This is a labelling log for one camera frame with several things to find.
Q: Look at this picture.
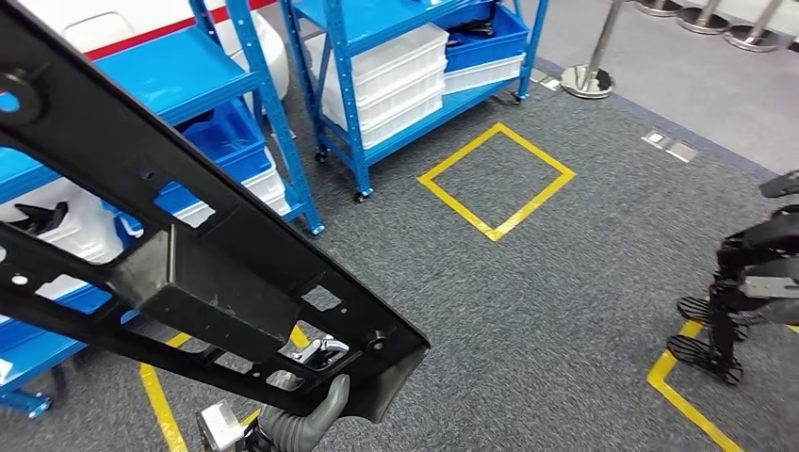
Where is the black humanoid robot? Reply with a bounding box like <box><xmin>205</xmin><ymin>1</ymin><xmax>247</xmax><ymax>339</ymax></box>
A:
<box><xmin>666</xmin><ymin>169</ymin><xmax>799</xmax><ymax>386</ymax></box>

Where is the white car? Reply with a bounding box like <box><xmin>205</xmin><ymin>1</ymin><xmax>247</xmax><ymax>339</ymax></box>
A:
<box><xmin>18</xmin><ymin>0</ymin><xmax>291</xmax><ymax>105</ymax></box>

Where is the black plastic plate holder part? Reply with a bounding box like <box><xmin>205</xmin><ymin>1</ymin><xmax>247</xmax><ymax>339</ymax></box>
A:
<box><xmin>0</xmin><ymin>0</ymin><xmax>431</xmax><ymax>424</ymax></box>

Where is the metal floor socket cover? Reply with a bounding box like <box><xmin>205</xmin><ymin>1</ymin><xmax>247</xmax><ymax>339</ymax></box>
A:
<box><xmin>529</xmin><ymin>68</ymin><xmax>562</xmax><ymax>91</ymax></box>
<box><xmin>643</xmin><ymin>129</ymin><xmax>697</xmax><ymax>165</ymax></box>

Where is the silver stanchion post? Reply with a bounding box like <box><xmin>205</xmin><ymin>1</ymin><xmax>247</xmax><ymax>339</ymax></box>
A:
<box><xmin>636</xmin><ymin>0</ymin><xmax>685</xmax><ymax>18</ymax></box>
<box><xmin>560</xmin><ymin>0</ymin><xmax>628</xmax><ymax>100</ymax></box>
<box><xmin>677</xmin><ymin>0</ymin><xmax>731</xmax><ymax>36</ymax></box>
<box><xmin>724</xmin><ymin>0</ymin><xmax>783</xmax><ymax>53</ymax></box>

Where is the red barrier belt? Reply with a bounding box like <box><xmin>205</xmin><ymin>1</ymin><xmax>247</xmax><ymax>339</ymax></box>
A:
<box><xmin>84</xmin><ymin>0</ymin><xmax>279</xmax><ymax>62</ymax></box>

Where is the white plastic crate stack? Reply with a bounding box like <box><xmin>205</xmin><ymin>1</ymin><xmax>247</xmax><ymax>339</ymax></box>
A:
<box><xmin>304</xmin><ymin>23</ymin><xmax>450</xmax><ymax>151</ymax></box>

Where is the white plastic tray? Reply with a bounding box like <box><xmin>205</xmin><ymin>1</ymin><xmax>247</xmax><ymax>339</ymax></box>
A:
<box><xmin>0</xmin><ymin>181</ymin><xmax>145</xmax><ymax>300</ymax></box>
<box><xmin>443</xmin><ymin>53</ymin><xmax>527</xmax><ymax>96</ymax></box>

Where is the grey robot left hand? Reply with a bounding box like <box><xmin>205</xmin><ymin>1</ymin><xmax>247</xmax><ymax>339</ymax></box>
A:
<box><xmin>289</xmin><ymin>335</ymin><xmax>352</xmax><ymax>435</ymax></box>

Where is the blue metal shelf rack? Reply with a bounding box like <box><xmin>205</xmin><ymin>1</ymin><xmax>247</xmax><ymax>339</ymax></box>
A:
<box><xmin>277</xmin><ymin>0</ymin><xmax>550</xmax><ymax>204</ymax></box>
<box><xmin>0</xmin><ymin>0</ymin><xmax>326</xmax><ymax>419</ymax></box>

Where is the yellow floor tape marking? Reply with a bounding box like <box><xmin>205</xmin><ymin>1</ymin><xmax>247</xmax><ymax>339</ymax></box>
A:
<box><xmin>138</xmin><ymin>324</ymin><xmax>312</xmax><ymax>452</ymax></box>
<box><xmin>416</xmin><ymin>121</ymin><xmax>577</xmax><ymax>243</ymax></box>
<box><xmin>646</xmin><ymin>317</ymin><xmax>799</xmax><ymax>452</ymax></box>

